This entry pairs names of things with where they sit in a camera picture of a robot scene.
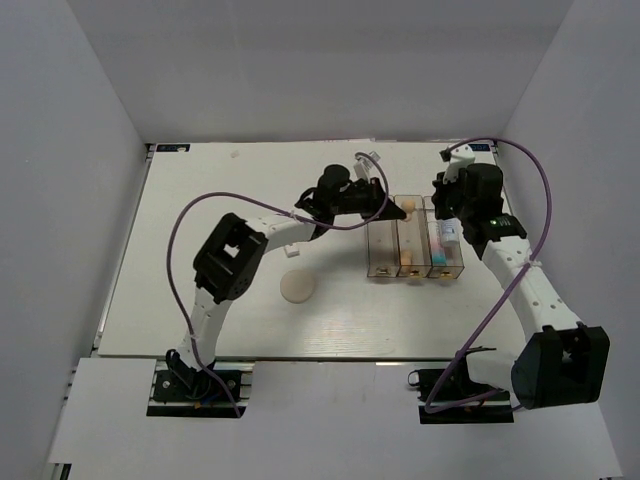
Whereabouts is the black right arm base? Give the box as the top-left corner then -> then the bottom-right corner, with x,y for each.
407,368 -> 514,425

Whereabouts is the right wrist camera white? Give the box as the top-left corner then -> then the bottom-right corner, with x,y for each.
440,145 -> 476,184

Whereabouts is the beige makeup sponge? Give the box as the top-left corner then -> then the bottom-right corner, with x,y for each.
400,250 -> 414,266
401,200 -> 416,222

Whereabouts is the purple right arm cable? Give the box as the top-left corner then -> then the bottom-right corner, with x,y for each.
423,137 -> 554,414

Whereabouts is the round beige powder puff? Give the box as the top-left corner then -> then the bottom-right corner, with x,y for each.
280,270 -> 316,304

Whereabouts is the clear organizer bin left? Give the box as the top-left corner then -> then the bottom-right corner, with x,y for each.
366,220 -> 400,279

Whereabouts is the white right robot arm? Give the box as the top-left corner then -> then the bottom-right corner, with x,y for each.
433,161 -> 610,409

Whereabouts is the white spray bottle clear cap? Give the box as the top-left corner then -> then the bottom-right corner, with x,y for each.
439,218 -> 459,247

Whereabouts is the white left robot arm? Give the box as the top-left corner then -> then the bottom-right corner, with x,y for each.
165,164 -> 406,399

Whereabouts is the clear organizer bin right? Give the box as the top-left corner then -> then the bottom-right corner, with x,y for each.
423,196 -> 464,280

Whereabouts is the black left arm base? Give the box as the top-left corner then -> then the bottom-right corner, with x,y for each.
146,361 -> 254,419

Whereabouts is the pink teal gradient spray bottle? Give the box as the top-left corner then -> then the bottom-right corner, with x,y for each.
429,228 -> 447,266

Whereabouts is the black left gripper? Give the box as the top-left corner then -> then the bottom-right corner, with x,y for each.
332,177 -> 407,222

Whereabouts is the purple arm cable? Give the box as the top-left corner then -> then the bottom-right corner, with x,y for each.
166,152 -> 389,419
423,137 -> 554,414

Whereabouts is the clear organizer bin middle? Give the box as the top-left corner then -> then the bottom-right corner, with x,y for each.
394,195 -> 431,281

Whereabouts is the clear organizer bin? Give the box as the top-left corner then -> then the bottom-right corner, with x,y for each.
394,195 -> 431,281
423,196 -> 464,280
366,220 -> 400,279

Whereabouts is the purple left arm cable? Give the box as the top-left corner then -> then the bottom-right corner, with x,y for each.
166,152 -> 389,419

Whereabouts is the orange cream tube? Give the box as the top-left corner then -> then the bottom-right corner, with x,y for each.
283,244 -> 300,258

